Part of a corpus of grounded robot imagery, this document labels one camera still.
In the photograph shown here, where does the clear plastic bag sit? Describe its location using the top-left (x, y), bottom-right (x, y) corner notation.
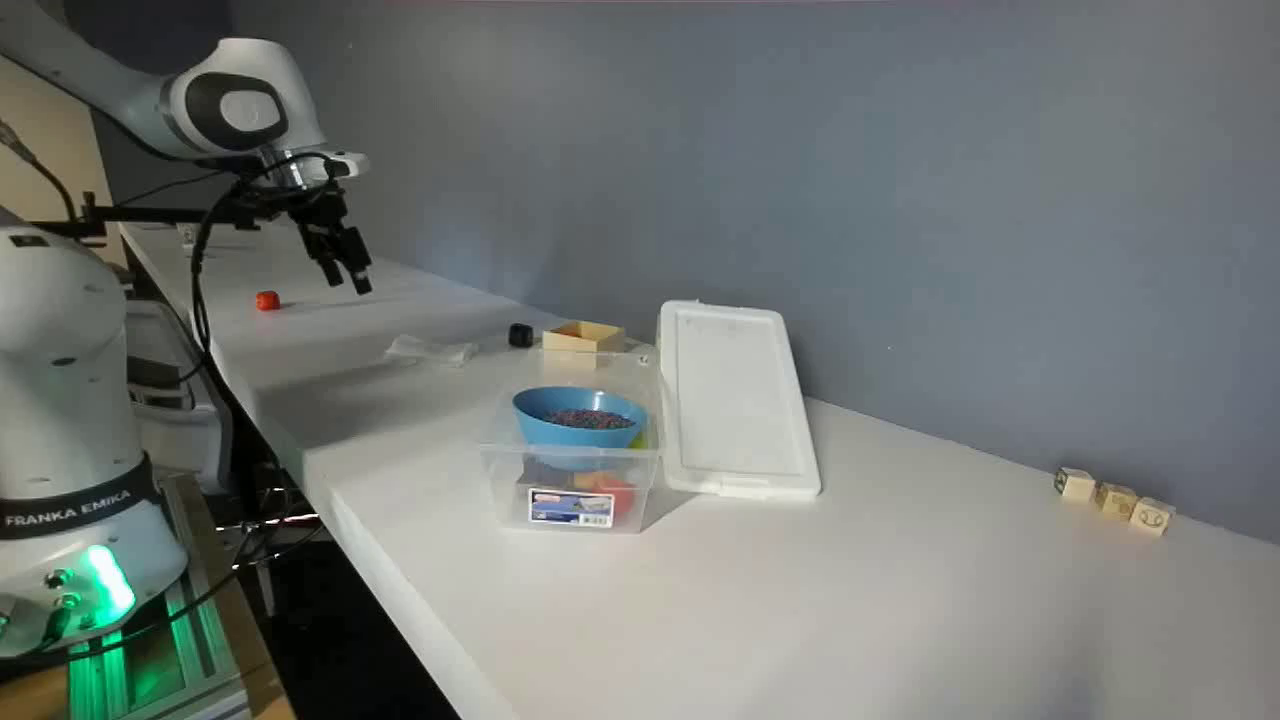
top-left (379, 331), bottom-right (487, 370)

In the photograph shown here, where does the small orange item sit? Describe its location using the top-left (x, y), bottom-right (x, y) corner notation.
top-left (574, 467), bottom-right (640, 502)

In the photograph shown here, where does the black metal rod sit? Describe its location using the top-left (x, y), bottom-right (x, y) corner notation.
top-left (51, 194), bottom-right (294, 235)

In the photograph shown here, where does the small wooden cube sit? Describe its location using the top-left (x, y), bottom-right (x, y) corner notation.
top-left (1095, 480), bottom-right (1142, 526)
top-left (1130, 497), bottom-right (1179, 540)
top-left (1056, 464), bottom-right (1101, 510)

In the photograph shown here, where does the blue bowl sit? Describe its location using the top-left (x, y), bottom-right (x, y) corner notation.
top-left (509, 384), bottom-right (652, 457)

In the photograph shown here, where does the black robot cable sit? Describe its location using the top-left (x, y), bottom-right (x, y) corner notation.
top-left (183, 171), bottom-right (271, 355)

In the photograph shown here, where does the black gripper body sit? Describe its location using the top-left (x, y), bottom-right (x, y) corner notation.
top-left (271, 170), bottom-right (356, 269)

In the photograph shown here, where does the small labelled box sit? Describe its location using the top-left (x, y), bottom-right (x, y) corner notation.
top-left (524, 483), bottom-right (624, 534)

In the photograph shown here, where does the white equipment box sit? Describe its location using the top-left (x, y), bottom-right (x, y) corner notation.
top-left (119, 297), bottom-right (231, 492)

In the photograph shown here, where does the clear plastic tote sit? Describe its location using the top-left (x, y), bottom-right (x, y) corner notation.
top-left (482, 347), bottom-right (695, 536)

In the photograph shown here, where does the open wooden tray box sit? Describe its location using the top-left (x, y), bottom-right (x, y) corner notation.
top-left (539, 316), bottom-right (631, 378)

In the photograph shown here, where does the white plastic lid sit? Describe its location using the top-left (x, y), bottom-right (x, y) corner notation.
top-left (652, 297), bottom-right (830, 506)

